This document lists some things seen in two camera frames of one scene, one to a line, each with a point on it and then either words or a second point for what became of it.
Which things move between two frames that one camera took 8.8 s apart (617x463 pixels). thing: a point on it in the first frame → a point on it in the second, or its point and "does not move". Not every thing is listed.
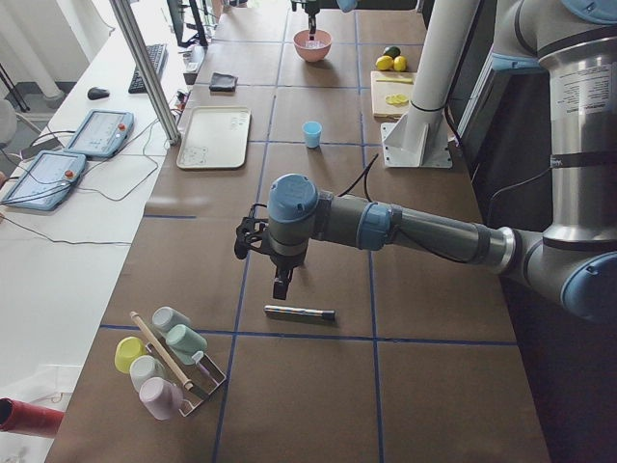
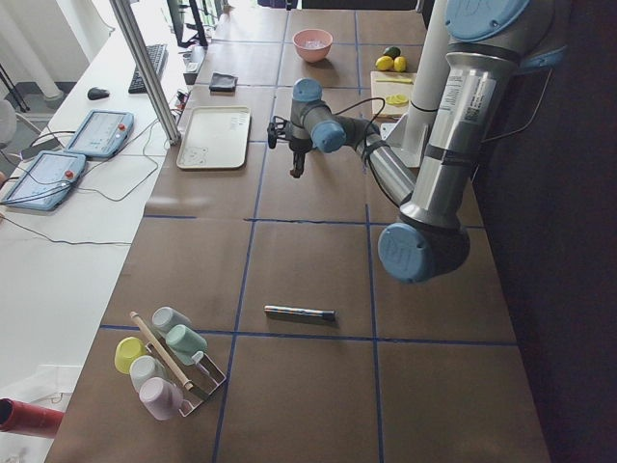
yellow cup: [128, 349] does not move
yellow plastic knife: [400, 80] does not move
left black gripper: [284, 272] → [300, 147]
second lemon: [385, 63] does not move
